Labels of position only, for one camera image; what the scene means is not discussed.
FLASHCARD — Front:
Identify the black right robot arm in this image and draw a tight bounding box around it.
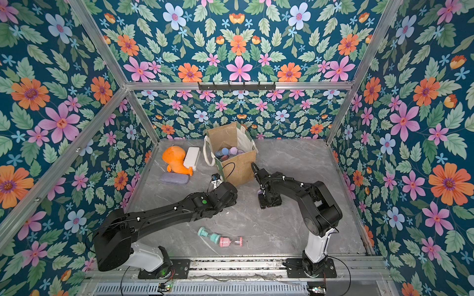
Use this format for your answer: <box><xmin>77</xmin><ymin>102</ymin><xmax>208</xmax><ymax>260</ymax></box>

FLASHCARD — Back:
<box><xmin>251</xmin><ymin>163</ymin><xmax>343</xmax><ymax>278</ymax></box>

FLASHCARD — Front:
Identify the pink hourglass front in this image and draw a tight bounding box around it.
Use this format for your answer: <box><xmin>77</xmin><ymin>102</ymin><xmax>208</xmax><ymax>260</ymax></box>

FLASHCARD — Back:
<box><xmin>219</xmin><ymin>237</ymin><xmax>243</xmax><ymax>248</ymax></box>

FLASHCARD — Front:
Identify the white rectangular box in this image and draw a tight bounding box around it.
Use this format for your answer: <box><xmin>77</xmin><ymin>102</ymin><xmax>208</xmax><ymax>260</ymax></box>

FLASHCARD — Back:
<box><xmin>183</xmin><ymin>147</ymin><xmax>201</xmax><ymax>171</ymax></box>

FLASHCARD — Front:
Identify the orange plush toy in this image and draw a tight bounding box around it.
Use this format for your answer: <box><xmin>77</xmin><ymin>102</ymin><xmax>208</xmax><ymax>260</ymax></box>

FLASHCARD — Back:
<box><xmin>162</xmin><ymin>146</ymin><xmax>193</xmax><ymax>176</ymax></box>

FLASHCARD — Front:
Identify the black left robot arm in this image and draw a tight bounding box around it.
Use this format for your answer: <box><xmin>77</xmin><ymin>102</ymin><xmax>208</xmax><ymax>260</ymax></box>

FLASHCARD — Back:
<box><xmin>93</xmin><ymin>182</ymin><xmax>238</xmax><ymax>277</ymax></box>

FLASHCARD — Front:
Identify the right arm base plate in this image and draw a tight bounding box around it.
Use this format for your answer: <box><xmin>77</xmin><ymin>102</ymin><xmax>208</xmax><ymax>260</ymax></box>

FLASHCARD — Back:
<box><xmin>283</xmin><ymin>258</ymin><xmax>337</xmax><ymax>279</ymax></box>

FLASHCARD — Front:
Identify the teal hourglass front left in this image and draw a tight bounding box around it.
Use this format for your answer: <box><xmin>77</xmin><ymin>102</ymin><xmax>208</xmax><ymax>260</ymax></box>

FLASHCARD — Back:
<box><xmin>197</xmin><ymin>227</ymin><xmax>222</xmax><ymax>245</ymax></box>

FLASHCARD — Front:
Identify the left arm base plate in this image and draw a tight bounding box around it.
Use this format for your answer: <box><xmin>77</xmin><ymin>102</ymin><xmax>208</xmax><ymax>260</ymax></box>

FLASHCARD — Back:
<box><xmin>138</xmin><ymin>259</ymin><xmax>191</xmax><ymax>280</ymax></box>

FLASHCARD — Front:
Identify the black hook rail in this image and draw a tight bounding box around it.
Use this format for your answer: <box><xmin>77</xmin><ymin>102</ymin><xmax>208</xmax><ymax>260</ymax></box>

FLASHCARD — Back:
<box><xmin>197</xmin><ymin>82</ymin><xmax>277</xmax><ymax>92</ymax></box>

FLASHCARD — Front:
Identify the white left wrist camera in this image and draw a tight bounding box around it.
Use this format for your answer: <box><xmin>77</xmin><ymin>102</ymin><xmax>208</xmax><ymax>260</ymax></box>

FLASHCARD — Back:
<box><xmin>211</xmin><ymin>173</ymin><xmax>222</xmax><ymax>189</ymax></box>

